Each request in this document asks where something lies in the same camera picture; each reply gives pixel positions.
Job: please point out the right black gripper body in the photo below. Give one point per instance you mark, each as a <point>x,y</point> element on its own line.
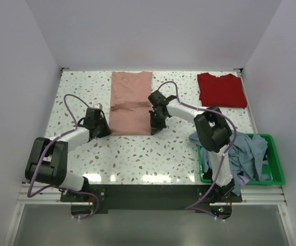
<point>157,122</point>

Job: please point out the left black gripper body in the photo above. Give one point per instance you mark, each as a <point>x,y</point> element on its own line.
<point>103,129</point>

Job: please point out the pink t shirt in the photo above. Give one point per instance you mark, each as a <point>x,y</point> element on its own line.
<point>129,104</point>

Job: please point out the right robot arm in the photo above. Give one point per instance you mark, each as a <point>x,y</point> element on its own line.
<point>213,134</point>

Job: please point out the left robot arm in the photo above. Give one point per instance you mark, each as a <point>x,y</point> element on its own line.
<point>47,165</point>

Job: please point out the folded red t shirt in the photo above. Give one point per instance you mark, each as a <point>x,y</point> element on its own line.
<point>223,91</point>

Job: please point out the black garment in bin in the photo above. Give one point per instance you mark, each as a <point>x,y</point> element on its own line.
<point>208,174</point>

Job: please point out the blue grey t shirt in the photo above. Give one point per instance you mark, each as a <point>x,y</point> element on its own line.
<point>246,158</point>

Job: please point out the lavender garment in bin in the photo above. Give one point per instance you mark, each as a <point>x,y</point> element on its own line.
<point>243,180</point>

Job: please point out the green plastic bin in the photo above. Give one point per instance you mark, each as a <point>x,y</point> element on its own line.
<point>272,165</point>

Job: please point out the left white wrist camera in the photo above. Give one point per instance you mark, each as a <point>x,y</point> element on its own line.
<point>97,106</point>

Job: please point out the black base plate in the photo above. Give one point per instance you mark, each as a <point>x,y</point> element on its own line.
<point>100,199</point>

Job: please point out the aluminium frame rail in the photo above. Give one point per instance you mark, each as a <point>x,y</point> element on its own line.
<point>251,195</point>

